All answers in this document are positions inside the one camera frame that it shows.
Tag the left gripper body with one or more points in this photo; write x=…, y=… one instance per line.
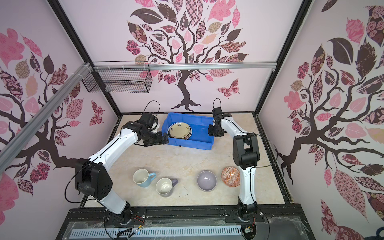
x=152, y=138

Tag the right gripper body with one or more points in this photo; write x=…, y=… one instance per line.
x=214, y=131

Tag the cream yellow plate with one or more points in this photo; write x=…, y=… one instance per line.
x=180, y=131

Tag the light blue mug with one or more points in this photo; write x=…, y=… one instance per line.
x=143, y=178

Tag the purple mug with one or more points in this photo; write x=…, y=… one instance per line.
x=165, y=186

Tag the lavender bowl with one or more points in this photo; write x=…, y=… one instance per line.
x=207, y=181

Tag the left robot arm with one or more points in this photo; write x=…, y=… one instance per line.
x=92, y=175

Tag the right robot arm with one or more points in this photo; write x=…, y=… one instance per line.
x=246, y=155

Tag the blue plastic bin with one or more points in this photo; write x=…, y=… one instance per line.
x=199, y=138

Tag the red patterned bowl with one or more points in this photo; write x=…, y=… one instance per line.
x=231, y=177

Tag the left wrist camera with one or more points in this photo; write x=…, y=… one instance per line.
x=148, y=118

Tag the black wire basket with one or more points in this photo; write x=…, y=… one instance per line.
x=119, y=77

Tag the aluminium rail back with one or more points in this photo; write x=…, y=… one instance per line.
x=170, y=67

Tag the aluminium rail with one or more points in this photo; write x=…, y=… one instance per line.
x=12, y=149
x=170, y=67

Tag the white vented cable duct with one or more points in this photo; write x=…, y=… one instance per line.
x=157, y=233

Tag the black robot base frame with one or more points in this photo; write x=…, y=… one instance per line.
x=271, y=222

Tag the aluminium rail left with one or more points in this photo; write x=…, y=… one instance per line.
x=12, y=149

